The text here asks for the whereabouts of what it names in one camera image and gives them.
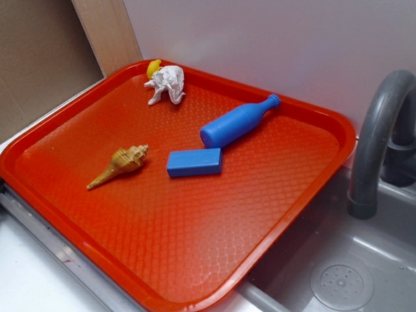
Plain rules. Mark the blue plastic bottle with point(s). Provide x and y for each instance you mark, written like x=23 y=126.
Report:
x=236 y=123

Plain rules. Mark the blue rectangular block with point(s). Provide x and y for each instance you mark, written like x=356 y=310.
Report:
x=195 y=162

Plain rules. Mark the red plastic tray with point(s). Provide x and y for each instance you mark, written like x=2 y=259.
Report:
x=174 y=244

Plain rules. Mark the tan conch seashell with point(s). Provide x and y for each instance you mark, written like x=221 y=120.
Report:
x=124 y=161

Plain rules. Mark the crumpled white paper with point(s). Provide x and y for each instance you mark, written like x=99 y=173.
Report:
x=169 y=79

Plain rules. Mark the yellow toy banana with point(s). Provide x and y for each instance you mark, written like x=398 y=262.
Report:
x=153 y=67

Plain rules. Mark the grey plastic sink basin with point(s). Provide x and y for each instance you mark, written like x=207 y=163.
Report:
x=328 y=260

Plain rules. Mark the light wooden board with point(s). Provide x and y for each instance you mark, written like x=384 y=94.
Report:
x=110 y=33

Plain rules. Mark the grey plastic faucet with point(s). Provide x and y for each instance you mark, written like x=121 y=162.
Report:
x=386 y=146

